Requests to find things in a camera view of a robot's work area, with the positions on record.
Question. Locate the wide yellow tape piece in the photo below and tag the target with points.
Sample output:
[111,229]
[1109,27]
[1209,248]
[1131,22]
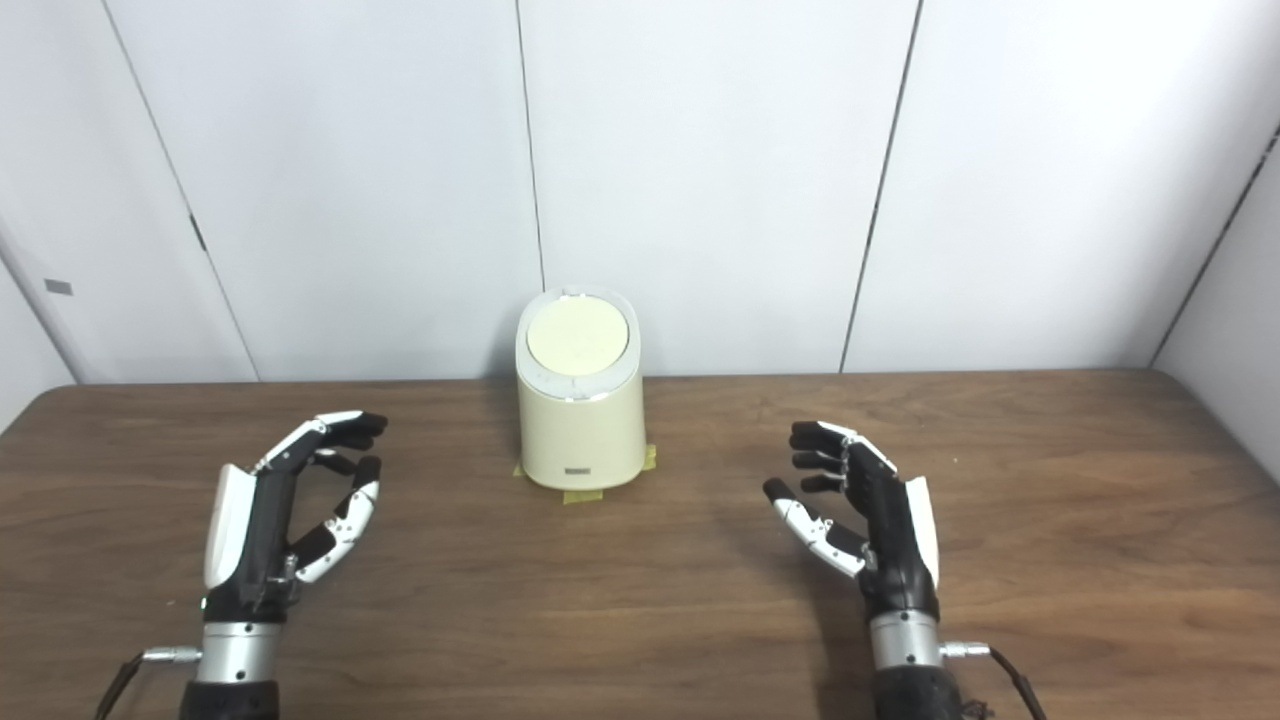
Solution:
[582,496]

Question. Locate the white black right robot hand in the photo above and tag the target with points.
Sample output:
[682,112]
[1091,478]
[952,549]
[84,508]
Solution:
[900,540]

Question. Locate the round cream bin lid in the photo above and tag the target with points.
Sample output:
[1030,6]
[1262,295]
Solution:
[578,337]

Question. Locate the black wall panel hinge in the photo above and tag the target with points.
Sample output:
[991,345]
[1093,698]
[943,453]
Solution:
[198,232]

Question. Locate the grey wall label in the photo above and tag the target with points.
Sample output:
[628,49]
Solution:
[58,287]

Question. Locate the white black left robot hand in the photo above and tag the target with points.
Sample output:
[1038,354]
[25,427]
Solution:
[250,540]

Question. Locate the cream-colored bin body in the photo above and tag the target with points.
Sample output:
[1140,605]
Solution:
[580,435]

